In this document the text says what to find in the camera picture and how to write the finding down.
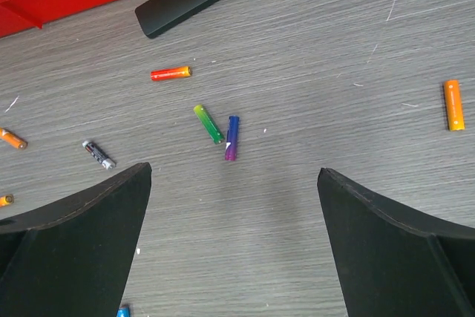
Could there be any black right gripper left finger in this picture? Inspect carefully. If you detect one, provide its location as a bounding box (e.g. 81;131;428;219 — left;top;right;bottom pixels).
1;163;152;316

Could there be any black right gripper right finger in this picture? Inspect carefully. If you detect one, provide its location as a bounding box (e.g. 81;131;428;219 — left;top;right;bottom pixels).
317;168;474;316

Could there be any orange battery near edge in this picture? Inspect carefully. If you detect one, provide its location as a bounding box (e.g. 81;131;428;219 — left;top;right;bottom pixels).
0;195;14;207

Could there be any black white battery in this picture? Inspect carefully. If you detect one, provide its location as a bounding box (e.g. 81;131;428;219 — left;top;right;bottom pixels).
82;140;116;170

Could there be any orange battery left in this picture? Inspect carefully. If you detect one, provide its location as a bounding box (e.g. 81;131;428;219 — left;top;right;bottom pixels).
1;128;27;149

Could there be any orange battery right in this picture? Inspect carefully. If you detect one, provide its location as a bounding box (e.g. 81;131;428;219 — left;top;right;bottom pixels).
444;79;465;131

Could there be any green yellow battery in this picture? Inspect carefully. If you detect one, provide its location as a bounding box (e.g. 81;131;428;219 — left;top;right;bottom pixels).
194;105;225;144

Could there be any blue purple battery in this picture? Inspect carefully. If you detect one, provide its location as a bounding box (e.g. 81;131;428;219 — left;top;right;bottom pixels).
225;116;240;161

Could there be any red orange battery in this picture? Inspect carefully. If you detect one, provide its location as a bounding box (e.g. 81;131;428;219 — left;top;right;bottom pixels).
150;66;192;82

